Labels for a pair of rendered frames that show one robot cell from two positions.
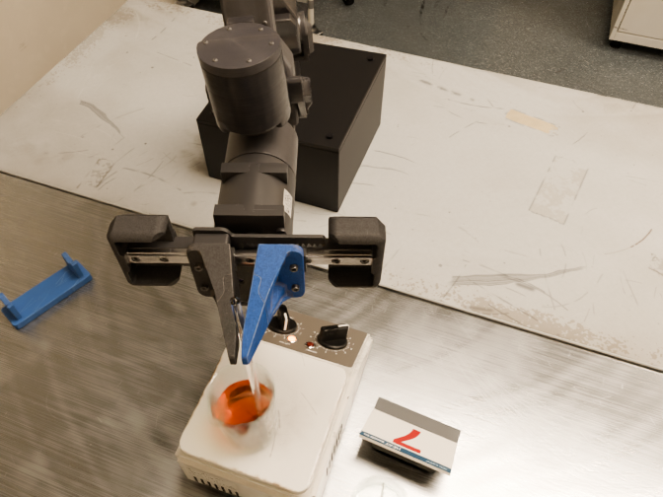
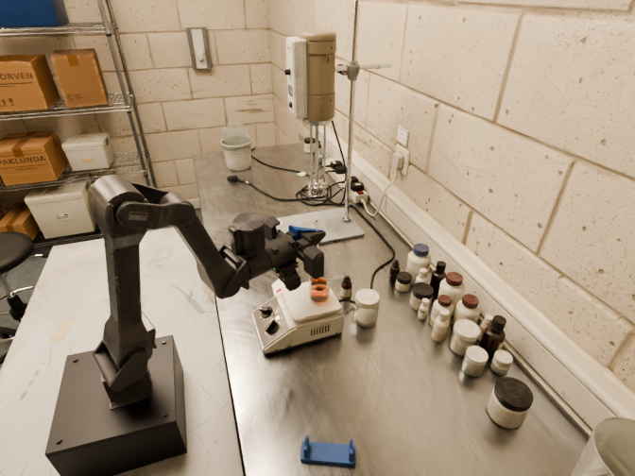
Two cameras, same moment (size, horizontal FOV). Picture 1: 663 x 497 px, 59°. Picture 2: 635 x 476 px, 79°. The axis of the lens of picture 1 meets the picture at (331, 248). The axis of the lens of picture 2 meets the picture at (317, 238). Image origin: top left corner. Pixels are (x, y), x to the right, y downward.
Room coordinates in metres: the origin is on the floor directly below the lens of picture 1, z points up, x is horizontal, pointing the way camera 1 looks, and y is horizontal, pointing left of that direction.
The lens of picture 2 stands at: (0.62, 0.61, 1.62)
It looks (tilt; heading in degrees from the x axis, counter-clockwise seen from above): 33 degrees down; 232
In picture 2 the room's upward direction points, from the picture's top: straight up
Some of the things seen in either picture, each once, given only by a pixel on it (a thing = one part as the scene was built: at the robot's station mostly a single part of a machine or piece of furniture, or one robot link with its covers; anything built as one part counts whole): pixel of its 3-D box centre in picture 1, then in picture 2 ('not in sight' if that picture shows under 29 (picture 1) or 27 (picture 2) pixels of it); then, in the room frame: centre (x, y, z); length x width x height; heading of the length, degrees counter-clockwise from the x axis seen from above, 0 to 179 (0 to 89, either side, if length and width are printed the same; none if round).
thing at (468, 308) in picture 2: not in sight; (466, 314); (-0.08, 0.30, 0.95); 0.06 x 0.06 x 0.10
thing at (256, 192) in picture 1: (255, 220); (281, 250); (0.28, 0.06, 1.16); 0.19 x 0.08 x 0.06; 90
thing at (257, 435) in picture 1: (243, 411); (320, 285); (0.19, 0.07, 1.02); 0.06 x 0.05 x 0.08; 144
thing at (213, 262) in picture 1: (213, 313); (317, 242); (0.20, 0.08, 1.16); 0.07 x 0.04 x 0.06; 0
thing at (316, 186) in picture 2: not in sight; (317, 157); (-0.09, -0.29, 1.17); 0.07 x 0.07 x 0.25
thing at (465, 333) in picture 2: not in sight; (464, 337); (-0.03, 0.34, 0.93); 0.06 x 0.06 x 0.07
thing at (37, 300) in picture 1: (43, 287); (328, 450); (0.38, 0.34, 0.92); 0.10 x 0.03 x 0.04; 137
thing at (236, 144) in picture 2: not in sight; (236, 144); (-0.14, -0.95, 1.01); 0.14 x 0.14 x 0.21
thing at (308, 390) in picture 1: (266, 408); (310, 298); (0.21, 0.06, 0.98); 0.12 x 0.12 x 0.01; 72
